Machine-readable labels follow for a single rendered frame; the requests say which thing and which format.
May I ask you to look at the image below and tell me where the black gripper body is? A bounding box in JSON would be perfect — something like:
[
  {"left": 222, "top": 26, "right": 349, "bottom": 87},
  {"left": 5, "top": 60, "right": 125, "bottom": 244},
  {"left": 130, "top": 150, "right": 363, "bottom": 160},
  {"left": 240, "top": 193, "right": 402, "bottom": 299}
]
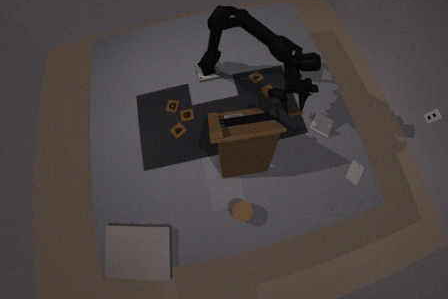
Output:
[{"left": 268, "top": 71, "right": 318, "bottom": 98}]

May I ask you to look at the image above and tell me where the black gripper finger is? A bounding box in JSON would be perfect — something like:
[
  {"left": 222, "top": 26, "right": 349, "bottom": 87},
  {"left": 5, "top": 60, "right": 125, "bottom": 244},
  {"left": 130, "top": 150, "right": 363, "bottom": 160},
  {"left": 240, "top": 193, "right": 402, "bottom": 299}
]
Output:
[
  {"left": 278, "top": 97, "right": 288, "bottom": 113},
  {"left": 298, "top": 94, "right": 312, "bottom": 112}
]

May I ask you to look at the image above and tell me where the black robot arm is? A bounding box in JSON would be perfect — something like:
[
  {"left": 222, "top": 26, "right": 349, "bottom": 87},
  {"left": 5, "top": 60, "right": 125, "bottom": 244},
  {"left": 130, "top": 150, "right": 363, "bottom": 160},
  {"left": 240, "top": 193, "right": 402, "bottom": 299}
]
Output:
[{"left": 198, "top": 6, "right": 321, "bottom": 94}]

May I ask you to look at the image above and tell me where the brown letter tile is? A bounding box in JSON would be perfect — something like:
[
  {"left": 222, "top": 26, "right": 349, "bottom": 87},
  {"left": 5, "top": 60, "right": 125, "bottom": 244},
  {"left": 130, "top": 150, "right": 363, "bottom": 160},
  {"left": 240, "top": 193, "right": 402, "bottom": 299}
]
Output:
[
  {"left": 260, "top": 84, "right": 273, "bottom": 98},
  {"left": 249, "top": 71, "right": 264, "bottom": 84},
  {"left": 170, "top": 123, "right": 187, "bottom": 139},
  {"left": 181, "top": 108, "right": 194, "bottom": 122},
  {"left": 287, "top": 110, "right": 304, "bottom": 115},
  {"left": 165, "top": 100, "right": 180, "bottom": 113}
]

